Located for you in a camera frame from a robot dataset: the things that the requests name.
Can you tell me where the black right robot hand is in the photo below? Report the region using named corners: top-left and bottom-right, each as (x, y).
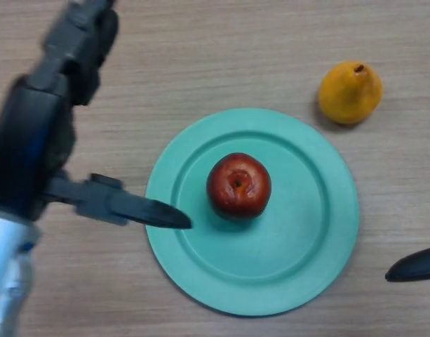
top-left (384, 52), bottom-right (430, 283)

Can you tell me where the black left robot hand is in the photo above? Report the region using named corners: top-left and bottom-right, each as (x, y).
top-left (0, 0), bottom-right (193, 231)

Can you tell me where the red apple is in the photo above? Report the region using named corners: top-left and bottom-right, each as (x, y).
top-left (206, 152), bottom-right (272, 221)

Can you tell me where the green round plate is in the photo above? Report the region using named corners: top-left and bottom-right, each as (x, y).
top-left (145, 107), bottom-right (360, 317)

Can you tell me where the yellow pear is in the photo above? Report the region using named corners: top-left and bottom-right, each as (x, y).
top-left (318, 60), bottom-right (383, 126)

